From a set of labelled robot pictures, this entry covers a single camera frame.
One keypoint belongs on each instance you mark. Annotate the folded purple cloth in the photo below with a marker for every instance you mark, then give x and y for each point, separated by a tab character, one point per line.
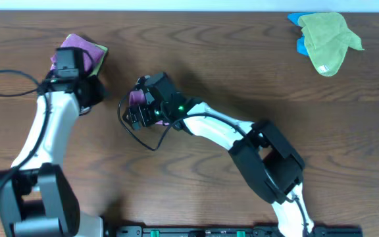
74	40

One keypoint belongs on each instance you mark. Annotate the purple microfiber cloth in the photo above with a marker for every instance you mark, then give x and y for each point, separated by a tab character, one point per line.
137	98

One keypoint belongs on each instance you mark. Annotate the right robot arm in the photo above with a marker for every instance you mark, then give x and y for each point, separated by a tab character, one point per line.
268	163

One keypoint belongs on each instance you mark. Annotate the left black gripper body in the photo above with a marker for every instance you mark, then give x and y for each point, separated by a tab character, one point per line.
95	84

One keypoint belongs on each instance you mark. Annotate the folded light green cloth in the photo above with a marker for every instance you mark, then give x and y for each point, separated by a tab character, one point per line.
98	54

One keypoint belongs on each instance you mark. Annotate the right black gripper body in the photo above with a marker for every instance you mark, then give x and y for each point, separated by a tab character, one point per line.
149	114

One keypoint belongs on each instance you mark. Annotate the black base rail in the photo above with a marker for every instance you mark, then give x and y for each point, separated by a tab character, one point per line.
256	231

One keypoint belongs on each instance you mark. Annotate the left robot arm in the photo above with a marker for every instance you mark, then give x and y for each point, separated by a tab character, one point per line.
35	196

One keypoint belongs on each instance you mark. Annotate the blue microfiber cloth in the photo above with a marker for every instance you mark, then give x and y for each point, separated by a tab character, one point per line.
294	18

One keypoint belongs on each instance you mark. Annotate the green microfiber cloth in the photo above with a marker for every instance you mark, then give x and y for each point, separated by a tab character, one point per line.
327	38

